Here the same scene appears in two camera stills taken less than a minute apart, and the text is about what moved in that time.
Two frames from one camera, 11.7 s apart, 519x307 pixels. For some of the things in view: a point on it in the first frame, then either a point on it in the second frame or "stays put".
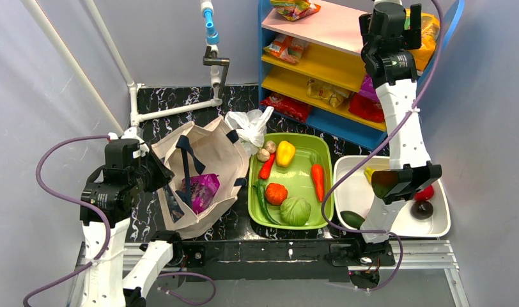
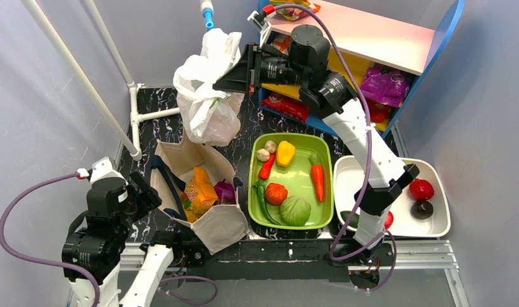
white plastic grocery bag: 249,127 -> 209,115
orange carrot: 317,174 stays put
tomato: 275,194 stays put
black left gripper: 158,170 -> 142,196
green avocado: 352,219 stays put
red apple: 426,194 stays put
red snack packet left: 288,106 stays put
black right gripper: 411,181 -> 252,68
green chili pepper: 261,196 stays put
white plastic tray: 355,193 stays put
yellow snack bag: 430,27 -> 199,194
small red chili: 266,167 stays put
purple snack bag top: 200,191 -> 225,192
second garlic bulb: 270,146 stays put
